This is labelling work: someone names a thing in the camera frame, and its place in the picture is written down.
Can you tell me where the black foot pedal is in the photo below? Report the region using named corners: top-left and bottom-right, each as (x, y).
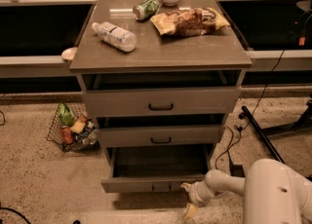
top-left (230, 165), bottom-right (245, 177)

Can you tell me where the green snack bag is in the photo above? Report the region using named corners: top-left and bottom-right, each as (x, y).
top-left (57, 103), bottom-right (75, 127)

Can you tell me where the grey middle drawer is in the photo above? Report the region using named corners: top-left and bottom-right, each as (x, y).
top-left (97, 114), bottom-right (225, 147)

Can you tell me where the grey drawer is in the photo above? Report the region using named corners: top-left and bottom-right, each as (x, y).
top-left (97, 114), bottom-right (225, 147)
top-left (101, 144), bottom-right (215, 193)
top-left (80, 70), bottom-right (241, 117)

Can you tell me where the brown chip bag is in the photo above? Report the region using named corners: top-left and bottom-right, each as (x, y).
top-left (150, 7), bottom-right (230, 37)

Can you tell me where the clear plastic water bottle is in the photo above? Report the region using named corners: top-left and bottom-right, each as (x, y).
top-left (92, 21), bottom-right (137, 53)

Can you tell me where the small round white disc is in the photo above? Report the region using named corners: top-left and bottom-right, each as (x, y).
top-left (61, 47), bottom-right (77, 60)

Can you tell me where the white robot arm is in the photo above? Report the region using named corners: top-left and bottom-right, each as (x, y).
top-left (181, 159), bottom-right (312, 224)

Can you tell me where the grey bottom drawer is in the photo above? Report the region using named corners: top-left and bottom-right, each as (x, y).
top-left (101, 144), bottom-right (215, 193)

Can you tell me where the black wheeled stand base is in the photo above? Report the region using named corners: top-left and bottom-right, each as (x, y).
top-left (239, 99), bottom-right (312, 164)

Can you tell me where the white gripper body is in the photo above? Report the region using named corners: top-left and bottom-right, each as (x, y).
top-left (188, 181), bottom-right (215, 206)

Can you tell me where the yellow sponge block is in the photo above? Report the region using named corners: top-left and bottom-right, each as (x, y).
top-left (70, 121), bottom-right (85, 133)

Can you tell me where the grey drawer cabinet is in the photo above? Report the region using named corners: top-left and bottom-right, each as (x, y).
top-left (70, 0), bottom-right (252, 161)

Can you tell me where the grey top drawer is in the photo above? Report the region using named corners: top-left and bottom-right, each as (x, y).
top-left (80, 70), bottom-right (241, 117)

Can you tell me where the wire basket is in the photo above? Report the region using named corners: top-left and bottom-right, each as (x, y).
top-left (47, 103), bottom-right (99, 152)

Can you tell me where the green soda can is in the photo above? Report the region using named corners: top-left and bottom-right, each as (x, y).
top-left (133, 0), bottom-right (160, 21)

